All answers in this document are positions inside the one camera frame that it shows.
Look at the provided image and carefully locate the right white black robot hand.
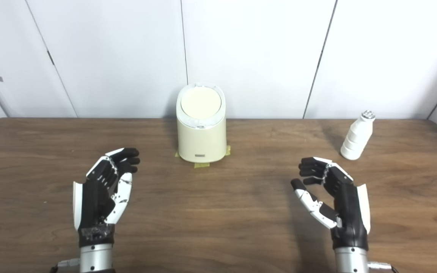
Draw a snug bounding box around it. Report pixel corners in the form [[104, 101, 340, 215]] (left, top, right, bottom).
[[291, 157, 371, 251]]

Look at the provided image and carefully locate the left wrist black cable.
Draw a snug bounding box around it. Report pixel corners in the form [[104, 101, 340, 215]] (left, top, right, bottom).
[[50, 259, 80, 273]]

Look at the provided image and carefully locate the cream round bin lid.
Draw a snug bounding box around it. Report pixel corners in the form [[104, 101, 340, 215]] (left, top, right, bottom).
[[181, 86, 222, 118]]

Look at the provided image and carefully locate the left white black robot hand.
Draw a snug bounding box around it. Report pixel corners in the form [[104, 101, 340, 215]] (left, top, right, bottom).
[[72, 147, 141, 249]]

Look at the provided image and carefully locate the small white plastic bottle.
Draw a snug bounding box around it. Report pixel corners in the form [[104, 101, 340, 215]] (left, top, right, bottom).
[[340, 110, 376, 160]]

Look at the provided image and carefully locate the cream-colored bin body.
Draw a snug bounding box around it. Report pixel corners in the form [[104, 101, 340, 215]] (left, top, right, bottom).
[[176, 82, 227, 163]]

